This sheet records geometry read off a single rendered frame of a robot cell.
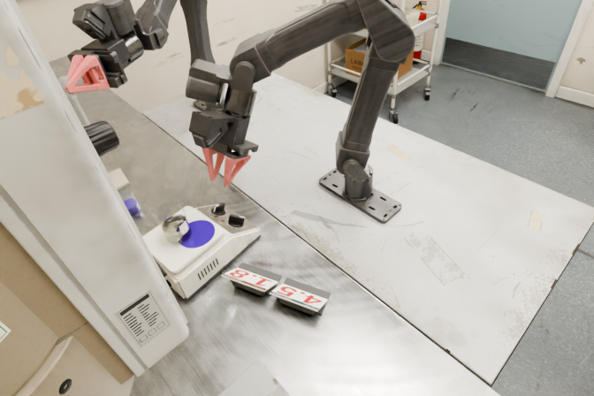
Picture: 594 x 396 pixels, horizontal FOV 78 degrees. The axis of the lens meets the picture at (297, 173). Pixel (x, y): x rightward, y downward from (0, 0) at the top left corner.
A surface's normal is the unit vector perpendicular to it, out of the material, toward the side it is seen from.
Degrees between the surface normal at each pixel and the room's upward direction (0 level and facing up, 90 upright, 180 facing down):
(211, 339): 0
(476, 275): 0
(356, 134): 79
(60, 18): 90
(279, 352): 0
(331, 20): 90
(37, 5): 90
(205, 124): 61
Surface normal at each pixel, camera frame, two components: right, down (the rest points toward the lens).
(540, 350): -0.08, -0.76
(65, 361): 0.98, 0.04
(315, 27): -0.08, 0.61
